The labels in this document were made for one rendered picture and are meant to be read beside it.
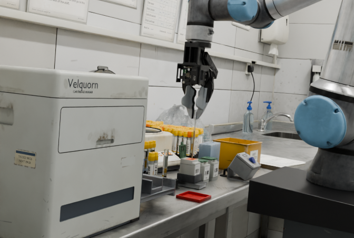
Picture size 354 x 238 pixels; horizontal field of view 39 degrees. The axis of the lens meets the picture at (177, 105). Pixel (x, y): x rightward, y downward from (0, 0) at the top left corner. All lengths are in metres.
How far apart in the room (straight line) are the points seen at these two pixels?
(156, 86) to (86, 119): 1.44
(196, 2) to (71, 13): 0.58
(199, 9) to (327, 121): 0.47
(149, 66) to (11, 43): 0.80
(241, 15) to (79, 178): 0.64
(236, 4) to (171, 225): 0.57
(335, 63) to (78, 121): 0.59
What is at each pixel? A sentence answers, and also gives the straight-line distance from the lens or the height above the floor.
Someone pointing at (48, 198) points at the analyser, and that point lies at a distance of 0.85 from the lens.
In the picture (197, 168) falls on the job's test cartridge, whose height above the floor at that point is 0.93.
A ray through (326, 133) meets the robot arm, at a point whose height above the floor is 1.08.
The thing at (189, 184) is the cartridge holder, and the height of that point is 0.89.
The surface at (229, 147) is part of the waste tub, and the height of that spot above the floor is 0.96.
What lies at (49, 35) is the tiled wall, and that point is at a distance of 1.73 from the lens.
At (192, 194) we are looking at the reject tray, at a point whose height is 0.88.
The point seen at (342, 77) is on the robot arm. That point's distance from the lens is 1.16.
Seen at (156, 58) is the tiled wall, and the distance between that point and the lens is 2.28.
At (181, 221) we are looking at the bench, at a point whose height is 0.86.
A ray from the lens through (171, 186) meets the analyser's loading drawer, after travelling 1.22.
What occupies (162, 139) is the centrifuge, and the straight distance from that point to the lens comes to 1.66.
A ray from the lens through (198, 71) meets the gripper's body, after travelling 1.35.
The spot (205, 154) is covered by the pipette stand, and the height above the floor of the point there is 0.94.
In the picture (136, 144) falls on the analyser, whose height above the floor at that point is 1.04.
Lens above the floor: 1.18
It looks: 3 degrees down
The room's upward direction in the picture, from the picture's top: 5 degrees clockwise
